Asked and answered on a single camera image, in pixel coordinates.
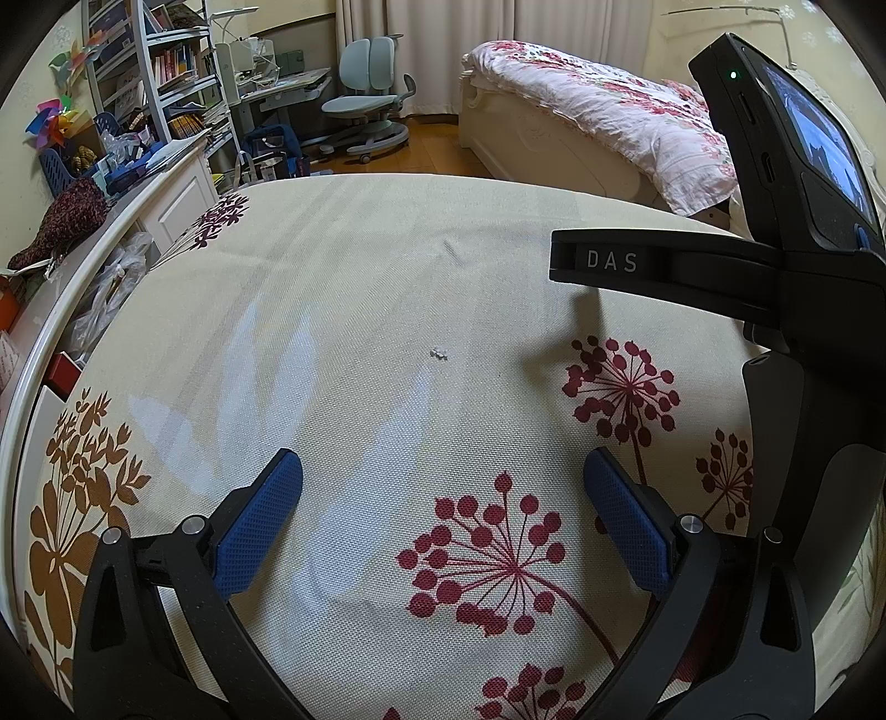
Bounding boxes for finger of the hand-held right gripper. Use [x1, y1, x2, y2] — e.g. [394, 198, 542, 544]
[550, 230, 869, 323]

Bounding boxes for cream window curtain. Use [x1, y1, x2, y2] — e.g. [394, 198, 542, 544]
[336, 0, 641, 119]

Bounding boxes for pink floral quilt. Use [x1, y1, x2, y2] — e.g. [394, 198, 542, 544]
[463, 38, 738, 215]

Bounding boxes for clear plastic bags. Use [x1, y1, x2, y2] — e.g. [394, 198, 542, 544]
[65, 232, 153, 361]

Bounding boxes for dark maroon knitted cloth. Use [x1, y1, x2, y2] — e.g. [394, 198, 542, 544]
[7, 176, 108, 271]

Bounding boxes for dark blue tote bag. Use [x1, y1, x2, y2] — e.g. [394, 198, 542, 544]
[235, 125, 312, 188]

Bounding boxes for grey study desk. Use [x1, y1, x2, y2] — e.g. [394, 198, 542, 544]
[214, 38, 333, 150]

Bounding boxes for pale blue desk chair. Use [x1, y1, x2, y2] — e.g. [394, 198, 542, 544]
[320, 36, 418, 166]

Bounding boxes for white curved bookshelf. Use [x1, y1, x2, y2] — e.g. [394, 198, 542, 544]
[83, 0, 240, 188]

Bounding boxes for white curved cabinet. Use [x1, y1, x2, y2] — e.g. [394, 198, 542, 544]
[0, 131, 219, 486]

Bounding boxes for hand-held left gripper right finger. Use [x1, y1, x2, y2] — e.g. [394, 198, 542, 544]
[583, 446, 818, 720]

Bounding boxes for white tufted headboard bed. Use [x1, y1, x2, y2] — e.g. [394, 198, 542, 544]
[460, 38, 741, 223]

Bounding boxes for thin metal rod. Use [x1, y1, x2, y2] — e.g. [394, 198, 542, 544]
[661, 7, 797, 70]

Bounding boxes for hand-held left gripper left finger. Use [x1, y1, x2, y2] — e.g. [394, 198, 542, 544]
[73, 448, 306, 720]

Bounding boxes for pastel pinwheel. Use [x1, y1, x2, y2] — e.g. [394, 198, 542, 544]
[47, 38, 105, 88]

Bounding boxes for blue plastic basket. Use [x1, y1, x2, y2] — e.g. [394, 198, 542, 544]
[38, 111, 129, 198]

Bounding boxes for colourful pinwheel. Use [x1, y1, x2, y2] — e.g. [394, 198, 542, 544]
[26, 97, 76, 150]

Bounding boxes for small red box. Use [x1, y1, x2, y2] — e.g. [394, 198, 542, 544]
[45, 349, 84, 399]

